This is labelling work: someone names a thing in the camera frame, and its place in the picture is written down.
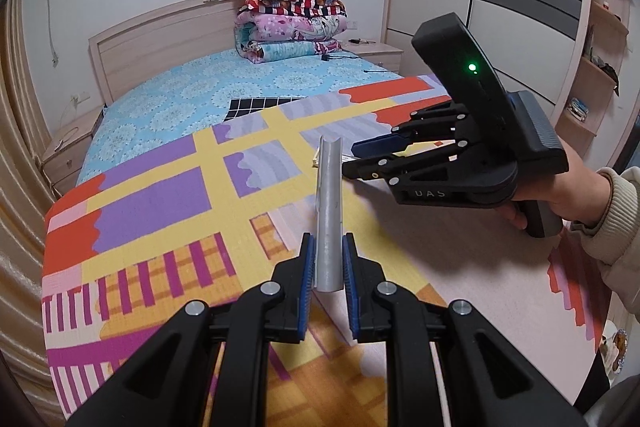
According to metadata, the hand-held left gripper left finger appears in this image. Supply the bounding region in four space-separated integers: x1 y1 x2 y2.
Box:
65 232 317 427

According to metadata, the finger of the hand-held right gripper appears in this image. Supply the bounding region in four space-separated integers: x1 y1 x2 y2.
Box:
341 139 481 186
350 101 476 158

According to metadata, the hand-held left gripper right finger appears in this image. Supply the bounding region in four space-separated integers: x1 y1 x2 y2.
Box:
341 231 587 427

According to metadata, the grey plastic tube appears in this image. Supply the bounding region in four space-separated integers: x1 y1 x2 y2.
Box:
311 136 346 293

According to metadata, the person's right forearm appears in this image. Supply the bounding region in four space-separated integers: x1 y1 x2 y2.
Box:
570 166 640 308

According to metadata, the person's right hand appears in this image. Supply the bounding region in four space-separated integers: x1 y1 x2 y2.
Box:
500 152 614 230

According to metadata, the wooden nightstand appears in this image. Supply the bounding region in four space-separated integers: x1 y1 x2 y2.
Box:
352 41 405 76
40 107 106 198

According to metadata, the black grid cloth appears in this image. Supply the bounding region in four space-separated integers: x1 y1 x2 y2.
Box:
222 96 309 123

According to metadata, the small colourful box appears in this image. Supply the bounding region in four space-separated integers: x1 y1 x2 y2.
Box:
567 97 592 123

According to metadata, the light blue folded quilt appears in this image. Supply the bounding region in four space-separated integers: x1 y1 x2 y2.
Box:
235 38 344 66

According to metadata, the dark shelf ornament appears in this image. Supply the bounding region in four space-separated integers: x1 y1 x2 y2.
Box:
597 61 622 96

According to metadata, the wooden corner shelf unit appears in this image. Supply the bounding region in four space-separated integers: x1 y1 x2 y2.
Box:
555 0 634 154

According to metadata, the pink floral folded quilt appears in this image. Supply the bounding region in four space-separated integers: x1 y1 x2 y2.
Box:
235 9 349 44

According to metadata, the colourful patchwork blanket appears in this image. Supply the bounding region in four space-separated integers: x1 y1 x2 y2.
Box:
41 74 616 427

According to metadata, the light blue bed sheet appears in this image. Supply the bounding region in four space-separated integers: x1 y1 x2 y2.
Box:
75 47 406 188

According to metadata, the wooden headboard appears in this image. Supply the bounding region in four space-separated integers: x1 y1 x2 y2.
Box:
89 0 331 106

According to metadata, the beige curtain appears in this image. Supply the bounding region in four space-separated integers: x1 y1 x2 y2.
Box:
0 0 67 427

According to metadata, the black charger with cable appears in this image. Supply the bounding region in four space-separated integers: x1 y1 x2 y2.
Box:
321 52 387 71

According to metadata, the wall cable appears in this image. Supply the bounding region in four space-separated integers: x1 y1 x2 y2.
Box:
46 0 60 64

